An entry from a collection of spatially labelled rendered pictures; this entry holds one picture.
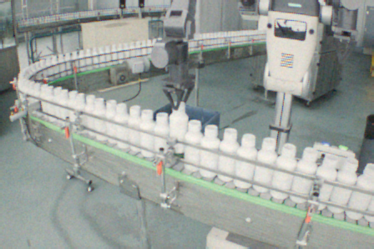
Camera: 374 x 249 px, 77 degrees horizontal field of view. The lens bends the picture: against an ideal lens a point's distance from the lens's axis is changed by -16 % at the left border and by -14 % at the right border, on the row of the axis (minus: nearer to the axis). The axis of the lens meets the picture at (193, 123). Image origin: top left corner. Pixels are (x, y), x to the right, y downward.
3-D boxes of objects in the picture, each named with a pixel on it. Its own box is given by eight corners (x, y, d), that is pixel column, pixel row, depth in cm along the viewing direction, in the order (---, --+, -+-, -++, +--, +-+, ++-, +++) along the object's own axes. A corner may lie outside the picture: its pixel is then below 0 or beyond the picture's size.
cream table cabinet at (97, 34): (133, 73, 573) (131, 17, 523) (150, 80, 533) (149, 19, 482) (85, 85, 504) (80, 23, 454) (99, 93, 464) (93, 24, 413)
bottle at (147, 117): (138, 152, 100) (134, 110, 93) (153, 148, 103) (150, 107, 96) (146, 160, 96) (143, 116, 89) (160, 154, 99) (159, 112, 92)
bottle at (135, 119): (149, 147, 104) (147, 106, 96) (138, 154, 99) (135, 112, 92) (137, 143, 106) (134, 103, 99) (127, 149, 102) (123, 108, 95)
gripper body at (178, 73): (159, 86, 80) (159, 62, 77) (178, 77, 88) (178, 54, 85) (179, 89, 78) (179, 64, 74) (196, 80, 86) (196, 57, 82)
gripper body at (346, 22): (355, 35, 70) (358, 11, 67) (357, 38, 62) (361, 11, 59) (335, 31, 73) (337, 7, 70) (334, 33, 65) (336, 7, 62)
